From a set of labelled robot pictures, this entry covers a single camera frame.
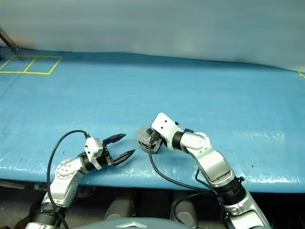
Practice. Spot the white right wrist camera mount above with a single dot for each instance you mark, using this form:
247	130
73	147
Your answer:
164	126

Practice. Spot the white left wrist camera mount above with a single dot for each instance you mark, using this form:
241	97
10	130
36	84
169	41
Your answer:
91	149

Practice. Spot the grey rounded robot leg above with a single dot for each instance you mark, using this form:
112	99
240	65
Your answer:
186	212
119	210

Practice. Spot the blue plastic table cover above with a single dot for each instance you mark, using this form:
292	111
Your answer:
190	100

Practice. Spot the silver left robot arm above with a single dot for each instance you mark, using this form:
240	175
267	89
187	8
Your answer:
64	176

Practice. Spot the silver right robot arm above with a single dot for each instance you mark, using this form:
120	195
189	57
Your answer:
212	164

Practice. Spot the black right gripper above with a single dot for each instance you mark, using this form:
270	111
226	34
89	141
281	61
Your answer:
156	138

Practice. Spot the grey robot torso with emblem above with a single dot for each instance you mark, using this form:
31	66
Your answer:
133	225

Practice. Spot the yellow tape double square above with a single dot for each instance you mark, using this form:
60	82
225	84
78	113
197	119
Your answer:
28	71

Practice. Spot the grey metal post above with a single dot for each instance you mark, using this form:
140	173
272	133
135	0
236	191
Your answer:
8	39

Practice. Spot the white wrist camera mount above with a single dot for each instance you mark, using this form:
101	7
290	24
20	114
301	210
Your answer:
164	126
91	149

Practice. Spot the grey bracket under table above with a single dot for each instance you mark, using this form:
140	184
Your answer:
12	184

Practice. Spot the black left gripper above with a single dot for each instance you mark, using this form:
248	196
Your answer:
106	157

